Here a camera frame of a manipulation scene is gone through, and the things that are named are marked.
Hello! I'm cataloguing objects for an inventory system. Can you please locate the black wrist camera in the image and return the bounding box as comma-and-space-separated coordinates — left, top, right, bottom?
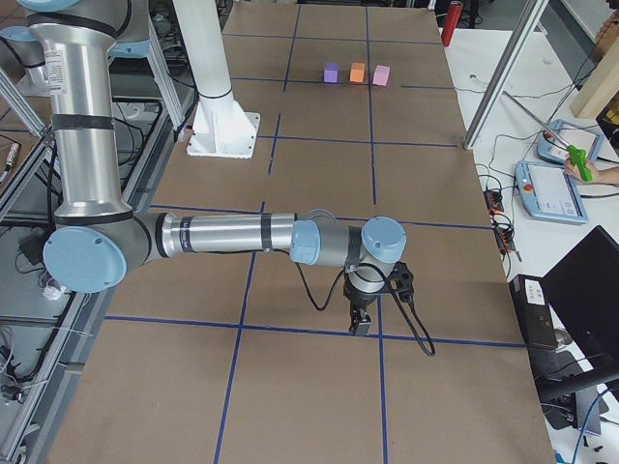
389, 261, 414, 303

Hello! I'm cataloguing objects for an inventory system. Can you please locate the aluminium table frame rail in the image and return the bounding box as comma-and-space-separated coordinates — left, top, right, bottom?
1, 290, 113, 463

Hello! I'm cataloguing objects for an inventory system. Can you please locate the person's hand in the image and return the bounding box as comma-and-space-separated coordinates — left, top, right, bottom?
564, 159, 583, 182

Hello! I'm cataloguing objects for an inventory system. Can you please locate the black camera cable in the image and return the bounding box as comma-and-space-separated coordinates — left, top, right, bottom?
294, 263, 436, 359

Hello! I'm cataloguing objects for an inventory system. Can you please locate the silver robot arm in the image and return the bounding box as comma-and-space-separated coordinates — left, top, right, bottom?
24, 1, 413, 335

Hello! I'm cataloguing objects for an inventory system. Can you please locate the green handheld tool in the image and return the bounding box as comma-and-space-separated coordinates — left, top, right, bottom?
567, 145, 593, 183

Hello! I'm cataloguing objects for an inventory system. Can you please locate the black monitor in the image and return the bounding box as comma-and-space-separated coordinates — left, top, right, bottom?
538, 225, 618, 401

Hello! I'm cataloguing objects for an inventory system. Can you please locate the metal reacher grabber pole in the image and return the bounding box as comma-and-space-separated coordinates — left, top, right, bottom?
502, 91, 571, 150

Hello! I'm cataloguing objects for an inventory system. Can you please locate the near blue teach pendant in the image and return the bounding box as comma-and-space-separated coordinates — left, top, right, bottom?
515, 160, 588, 225

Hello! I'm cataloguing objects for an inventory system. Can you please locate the orange foam cube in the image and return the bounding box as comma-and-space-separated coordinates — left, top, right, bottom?
349, 62, 366, 84

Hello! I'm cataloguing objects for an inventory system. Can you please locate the black computer box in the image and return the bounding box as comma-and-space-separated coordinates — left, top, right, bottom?
509, 275, 558, 350

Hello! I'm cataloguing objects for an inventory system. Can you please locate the white pedestal column base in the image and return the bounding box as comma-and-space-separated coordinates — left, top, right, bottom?
173, 0, 260, 159

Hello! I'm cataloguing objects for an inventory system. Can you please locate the aluminium frame post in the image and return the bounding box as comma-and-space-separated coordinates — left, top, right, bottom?
463, 0, 549, 150

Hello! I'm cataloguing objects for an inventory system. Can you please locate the blue network cable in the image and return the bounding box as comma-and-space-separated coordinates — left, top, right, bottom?
565, 389, 608, 464

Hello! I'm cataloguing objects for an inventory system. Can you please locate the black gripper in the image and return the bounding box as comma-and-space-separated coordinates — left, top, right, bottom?
343, 277, 378, 336

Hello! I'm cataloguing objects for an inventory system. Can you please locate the blue teach pendant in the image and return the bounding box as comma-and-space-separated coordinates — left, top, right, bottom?
515, 160, 588, 225
537, 119, 603, 164

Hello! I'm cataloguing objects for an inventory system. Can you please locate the wooden board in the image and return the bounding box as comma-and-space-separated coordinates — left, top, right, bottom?
571, 22, 618, 119

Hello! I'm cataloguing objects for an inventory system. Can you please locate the dark purple foam cube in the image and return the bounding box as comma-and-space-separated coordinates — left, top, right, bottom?
323, 62, 339, 84

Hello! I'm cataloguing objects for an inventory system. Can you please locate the red bottle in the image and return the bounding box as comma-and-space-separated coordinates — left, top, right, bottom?
441, 1, 463, 47

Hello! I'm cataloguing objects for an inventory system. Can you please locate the orange connector board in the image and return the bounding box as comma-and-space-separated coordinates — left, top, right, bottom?
484, 189, 504, 214

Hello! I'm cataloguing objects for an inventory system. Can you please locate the light pink foam cube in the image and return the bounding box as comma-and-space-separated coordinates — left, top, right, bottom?
372, 65, 391, 87

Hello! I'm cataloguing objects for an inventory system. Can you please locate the far blue teach pendant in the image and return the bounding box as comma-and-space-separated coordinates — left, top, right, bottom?
537, 119, 603, 164

